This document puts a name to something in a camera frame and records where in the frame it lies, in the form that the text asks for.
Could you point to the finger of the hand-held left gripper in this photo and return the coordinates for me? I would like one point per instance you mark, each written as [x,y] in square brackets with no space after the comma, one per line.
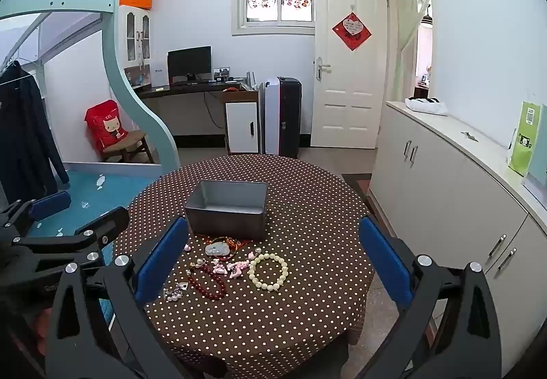
[51,204]
[102,229]

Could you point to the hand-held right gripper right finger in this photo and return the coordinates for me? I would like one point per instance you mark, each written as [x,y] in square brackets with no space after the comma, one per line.
[384,263]

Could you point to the red diamond door decoration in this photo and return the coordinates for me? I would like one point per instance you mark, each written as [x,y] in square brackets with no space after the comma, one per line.
[359,39]

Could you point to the white under-desk cabinet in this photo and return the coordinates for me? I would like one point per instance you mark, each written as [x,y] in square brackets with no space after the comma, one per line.
[239,127]

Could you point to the pink heart earring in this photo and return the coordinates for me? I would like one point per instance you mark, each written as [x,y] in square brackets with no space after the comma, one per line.
[239,270]

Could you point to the white door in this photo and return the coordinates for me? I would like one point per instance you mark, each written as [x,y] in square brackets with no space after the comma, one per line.
[342,105]

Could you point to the bunch of keys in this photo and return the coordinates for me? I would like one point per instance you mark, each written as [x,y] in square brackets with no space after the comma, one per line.
[469,135]

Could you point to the white glass-door cabinet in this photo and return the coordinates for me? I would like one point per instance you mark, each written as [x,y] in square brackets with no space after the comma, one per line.
[124,33]

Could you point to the black suitcase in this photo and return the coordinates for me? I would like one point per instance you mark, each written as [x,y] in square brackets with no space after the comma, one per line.
[290,118]

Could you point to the white cloth bag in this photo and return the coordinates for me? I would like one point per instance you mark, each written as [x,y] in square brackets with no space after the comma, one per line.
[427,107]

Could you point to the white sideboard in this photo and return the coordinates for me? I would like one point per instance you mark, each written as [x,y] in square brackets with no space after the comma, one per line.
[448,191]

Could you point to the red cat-print bag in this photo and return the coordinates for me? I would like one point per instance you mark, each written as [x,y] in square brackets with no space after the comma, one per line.
[104,122]

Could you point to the green mesh door curtain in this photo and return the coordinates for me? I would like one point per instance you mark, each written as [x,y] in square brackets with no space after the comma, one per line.
[406,41]

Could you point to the blue fish-print mat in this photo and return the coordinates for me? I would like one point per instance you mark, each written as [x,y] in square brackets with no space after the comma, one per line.
[94,191]

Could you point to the silver bead charm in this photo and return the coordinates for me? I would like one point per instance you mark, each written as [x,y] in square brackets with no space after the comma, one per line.
[183,286]

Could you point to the teal loft bed frame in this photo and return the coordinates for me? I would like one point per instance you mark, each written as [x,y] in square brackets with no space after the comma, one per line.
[128,75]

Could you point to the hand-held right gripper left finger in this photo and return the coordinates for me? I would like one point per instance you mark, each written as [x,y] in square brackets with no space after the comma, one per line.
[162,263]

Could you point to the dark hanging jacket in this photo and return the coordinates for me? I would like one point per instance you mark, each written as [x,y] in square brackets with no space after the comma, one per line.
[25,127]

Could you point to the grey metal box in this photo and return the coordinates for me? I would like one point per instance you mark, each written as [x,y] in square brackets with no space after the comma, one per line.
[226,225]

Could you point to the green packet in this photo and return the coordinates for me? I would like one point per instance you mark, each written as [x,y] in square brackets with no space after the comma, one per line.
[523,148]

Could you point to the black monitor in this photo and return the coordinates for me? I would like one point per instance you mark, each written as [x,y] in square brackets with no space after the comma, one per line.
[188,60]

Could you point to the white-framed window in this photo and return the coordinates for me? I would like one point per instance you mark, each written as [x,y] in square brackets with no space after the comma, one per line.
[277,26]

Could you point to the white suitcase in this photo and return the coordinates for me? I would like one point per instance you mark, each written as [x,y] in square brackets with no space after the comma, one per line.
[270,118]

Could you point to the small white box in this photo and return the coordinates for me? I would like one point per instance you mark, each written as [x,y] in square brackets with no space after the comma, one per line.
[159,75]

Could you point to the wooden stool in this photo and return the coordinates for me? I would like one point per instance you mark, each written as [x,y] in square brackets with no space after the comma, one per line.
[132,137]

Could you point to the brown polka dot tablecloth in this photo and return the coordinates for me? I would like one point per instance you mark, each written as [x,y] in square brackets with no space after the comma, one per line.
[299,233]

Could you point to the pink drop earring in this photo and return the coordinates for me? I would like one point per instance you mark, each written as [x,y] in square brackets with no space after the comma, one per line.
[220,264]

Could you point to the dark desk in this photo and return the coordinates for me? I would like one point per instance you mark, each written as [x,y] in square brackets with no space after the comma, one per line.
[188,89]

